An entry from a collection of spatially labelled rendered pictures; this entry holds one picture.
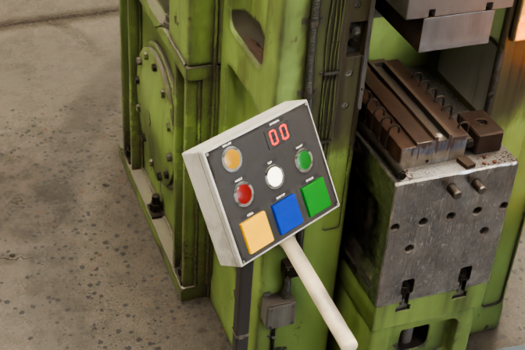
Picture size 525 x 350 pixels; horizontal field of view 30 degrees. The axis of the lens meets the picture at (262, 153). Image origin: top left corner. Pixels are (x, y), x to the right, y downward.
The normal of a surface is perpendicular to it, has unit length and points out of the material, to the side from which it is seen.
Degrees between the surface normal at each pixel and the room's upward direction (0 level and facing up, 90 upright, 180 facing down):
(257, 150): 60
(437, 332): 90
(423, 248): 90
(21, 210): 0
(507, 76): 90
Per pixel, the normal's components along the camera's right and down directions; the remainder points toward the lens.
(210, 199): -0.70, 0.37
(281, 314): 0.35, 0.55
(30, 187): 0.06, -0.82
